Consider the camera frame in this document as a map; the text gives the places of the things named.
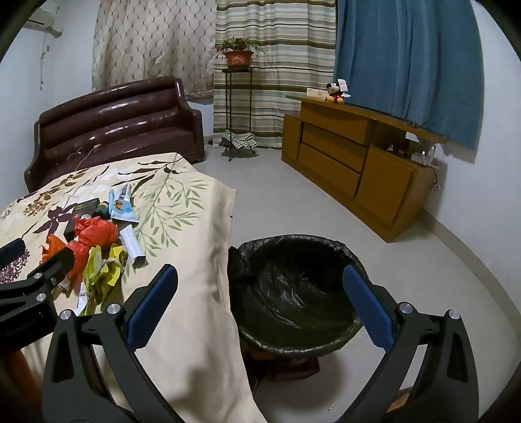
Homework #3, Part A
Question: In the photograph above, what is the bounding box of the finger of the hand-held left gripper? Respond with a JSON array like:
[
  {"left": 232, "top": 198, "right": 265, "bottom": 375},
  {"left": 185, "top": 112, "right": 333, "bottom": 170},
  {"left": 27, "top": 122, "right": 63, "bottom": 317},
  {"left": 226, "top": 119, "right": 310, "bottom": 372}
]
[
  {"left": 0, "top": 246, "right": 76, "bottom": 316},
  {"left": 0, "top": 239, "right": 26, "bottom": 269}
]

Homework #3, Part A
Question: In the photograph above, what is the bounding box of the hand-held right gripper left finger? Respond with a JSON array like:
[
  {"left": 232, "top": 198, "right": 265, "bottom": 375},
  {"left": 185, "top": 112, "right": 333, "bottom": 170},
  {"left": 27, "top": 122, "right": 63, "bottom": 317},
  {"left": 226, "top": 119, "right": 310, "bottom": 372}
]
[{"left": 42, "top": 264, "right": 186, "bottom": 423}]

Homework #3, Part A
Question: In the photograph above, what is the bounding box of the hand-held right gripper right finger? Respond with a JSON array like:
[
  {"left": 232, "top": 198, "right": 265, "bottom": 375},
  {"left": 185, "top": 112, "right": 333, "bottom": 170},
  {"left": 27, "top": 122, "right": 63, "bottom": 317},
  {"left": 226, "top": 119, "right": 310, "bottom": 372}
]
[{"left": 336, "top": 264, "right": 480, "bottom": 423}]

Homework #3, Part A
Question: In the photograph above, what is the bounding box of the orange plastic bag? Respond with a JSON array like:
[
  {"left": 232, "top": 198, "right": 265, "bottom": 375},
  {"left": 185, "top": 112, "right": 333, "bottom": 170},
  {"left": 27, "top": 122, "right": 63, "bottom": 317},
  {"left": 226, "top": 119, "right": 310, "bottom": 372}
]
[{"left": 39, "top": 234, "right": 92, "bottom": 291}]

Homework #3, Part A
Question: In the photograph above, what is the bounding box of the green packet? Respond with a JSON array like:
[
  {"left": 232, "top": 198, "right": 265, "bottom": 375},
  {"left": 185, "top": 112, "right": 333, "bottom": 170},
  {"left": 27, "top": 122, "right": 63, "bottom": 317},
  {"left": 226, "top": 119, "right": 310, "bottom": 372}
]
[{"left": 77, "top": 246, "right": 110, "bottom": 316}]

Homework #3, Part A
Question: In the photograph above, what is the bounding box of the yellow wrapper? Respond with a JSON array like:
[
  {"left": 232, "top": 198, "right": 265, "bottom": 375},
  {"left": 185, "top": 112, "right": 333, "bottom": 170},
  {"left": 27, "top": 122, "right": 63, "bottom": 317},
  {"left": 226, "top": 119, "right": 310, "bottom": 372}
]
[{"left": 100, "top": 244, "right": 128, "bottom": 289}]

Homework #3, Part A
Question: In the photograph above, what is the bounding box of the red plastic bag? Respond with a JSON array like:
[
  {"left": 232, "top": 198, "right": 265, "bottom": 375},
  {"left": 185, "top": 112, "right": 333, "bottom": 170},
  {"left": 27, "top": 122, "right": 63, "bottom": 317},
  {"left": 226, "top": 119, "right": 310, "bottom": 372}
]
[{"left": 73, "top": 216, "right": 120, "bottom": 249}]

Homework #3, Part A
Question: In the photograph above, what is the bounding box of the trash bin with black bag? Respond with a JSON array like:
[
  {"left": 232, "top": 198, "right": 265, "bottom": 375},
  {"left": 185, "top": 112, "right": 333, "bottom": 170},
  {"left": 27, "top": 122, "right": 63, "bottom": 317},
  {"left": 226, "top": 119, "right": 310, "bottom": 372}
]
[{"left": 227, "top": 234, "right": 369, "bottom": 359}]

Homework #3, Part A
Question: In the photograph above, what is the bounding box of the blue white packet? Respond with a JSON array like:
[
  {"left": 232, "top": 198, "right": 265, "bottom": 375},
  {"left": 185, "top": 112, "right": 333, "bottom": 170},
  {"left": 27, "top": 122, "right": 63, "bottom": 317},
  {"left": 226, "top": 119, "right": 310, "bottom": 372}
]
[{"left": 106, "top": 184, "right": 139, "bottom": 224}]

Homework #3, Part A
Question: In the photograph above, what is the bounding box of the floral cream tablecloth table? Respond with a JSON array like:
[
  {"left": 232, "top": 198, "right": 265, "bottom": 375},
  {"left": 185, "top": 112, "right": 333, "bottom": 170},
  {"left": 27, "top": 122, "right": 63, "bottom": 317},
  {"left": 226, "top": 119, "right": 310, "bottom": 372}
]
[{"left": 0, "top": 152, "right": 273, "bottom": 423}]

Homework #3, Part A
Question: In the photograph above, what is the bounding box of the brown bin stand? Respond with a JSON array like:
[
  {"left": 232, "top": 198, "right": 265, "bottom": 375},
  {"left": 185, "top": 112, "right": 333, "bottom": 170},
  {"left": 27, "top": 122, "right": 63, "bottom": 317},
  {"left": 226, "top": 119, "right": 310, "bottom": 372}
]
[{"left": 246, "top": 346, "right": 322, "bottom": 383}]

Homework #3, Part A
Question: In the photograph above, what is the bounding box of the wooden cabinet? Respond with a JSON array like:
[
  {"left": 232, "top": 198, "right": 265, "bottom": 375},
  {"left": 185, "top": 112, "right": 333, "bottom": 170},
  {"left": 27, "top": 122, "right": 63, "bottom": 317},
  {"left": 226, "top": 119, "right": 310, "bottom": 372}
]
[{"left": 282, "top": 94, "right": 447, "bottom": 242}]

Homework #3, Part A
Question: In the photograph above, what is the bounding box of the brown leather sofa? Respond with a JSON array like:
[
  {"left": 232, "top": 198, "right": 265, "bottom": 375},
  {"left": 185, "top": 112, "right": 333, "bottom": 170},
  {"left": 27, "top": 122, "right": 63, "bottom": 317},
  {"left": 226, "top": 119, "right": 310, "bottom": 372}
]
[{"left": 23, "top": 76, "right": 205, "bottom": 193}]

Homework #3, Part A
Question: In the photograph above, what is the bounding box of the checked cloth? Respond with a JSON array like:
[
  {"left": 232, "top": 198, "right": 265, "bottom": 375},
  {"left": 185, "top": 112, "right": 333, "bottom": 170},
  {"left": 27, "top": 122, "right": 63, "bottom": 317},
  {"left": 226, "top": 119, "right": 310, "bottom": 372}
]
[{"left": 222, "top": 130, "right": 257, "bottom": 150}]

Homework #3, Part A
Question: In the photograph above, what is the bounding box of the mouse plush toy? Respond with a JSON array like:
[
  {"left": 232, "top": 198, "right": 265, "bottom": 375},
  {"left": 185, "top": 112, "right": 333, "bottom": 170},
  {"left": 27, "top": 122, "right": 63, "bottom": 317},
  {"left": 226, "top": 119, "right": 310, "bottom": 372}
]
[{"left": 324, "top": 79, "right": 351, "bottom": 105}]

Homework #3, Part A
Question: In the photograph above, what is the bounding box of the striped curtain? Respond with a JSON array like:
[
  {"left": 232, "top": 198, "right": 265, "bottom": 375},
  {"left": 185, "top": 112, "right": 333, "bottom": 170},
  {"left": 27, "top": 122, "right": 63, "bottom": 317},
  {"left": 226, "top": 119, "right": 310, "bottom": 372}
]
[{"left": 212, "top": 0, "right": 338, "bottom": 149}]

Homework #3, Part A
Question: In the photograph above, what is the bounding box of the blue curtain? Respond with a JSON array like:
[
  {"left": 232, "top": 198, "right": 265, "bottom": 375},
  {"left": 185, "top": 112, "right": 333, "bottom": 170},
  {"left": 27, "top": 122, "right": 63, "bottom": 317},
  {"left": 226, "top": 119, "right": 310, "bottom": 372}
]
[{"left": 333, "top": 0, "right": 489, "bottom": 149}]

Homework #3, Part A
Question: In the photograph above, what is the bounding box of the beige diamond-pattern curtain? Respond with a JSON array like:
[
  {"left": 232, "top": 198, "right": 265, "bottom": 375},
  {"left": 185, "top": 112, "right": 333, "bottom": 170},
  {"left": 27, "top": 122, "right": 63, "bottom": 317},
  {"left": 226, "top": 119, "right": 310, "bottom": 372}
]
[{"left": 93, "top": 0, "right": 218, "bottom": 102}]

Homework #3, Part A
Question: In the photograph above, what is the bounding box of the black metal plant stand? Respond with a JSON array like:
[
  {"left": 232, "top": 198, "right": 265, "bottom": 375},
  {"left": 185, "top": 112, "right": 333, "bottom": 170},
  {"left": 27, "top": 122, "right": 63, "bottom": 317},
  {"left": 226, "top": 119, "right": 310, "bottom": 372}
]
[{"left": 221, "top": 66, "right": 258, "bottom": 161}]

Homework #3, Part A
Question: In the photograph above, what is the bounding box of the potted plant in orange pot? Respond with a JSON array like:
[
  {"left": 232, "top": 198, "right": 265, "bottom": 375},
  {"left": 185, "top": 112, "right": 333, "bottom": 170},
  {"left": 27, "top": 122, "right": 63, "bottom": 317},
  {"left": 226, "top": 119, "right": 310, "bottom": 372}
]
[{"left": 215, "top": 36, "right": 264, "bottom": 68}]

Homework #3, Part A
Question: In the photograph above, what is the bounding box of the white charger cable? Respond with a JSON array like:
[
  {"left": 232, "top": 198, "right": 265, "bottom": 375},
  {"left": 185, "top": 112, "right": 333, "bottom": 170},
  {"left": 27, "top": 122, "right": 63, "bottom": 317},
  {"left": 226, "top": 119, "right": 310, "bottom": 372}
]
[{"left": 65, "top": 143, "right": 102, "bottom": 163}]

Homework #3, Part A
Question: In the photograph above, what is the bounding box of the wall cable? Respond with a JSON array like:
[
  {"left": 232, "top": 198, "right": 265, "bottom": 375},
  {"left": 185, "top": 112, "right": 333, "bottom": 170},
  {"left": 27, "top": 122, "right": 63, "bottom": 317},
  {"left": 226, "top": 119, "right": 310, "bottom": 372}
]
[{"left": 38, "top": 34, "right": 51, "bottom": 90}]

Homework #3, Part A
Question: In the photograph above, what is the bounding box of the wall air conditioner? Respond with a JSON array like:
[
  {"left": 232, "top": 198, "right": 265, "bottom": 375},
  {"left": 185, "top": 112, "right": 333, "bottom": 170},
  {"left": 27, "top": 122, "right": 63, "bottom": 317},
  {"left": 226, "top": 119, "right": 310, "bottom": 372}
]
[{"left": 22, "top": 8, "right": 63, "bottom": 37}]

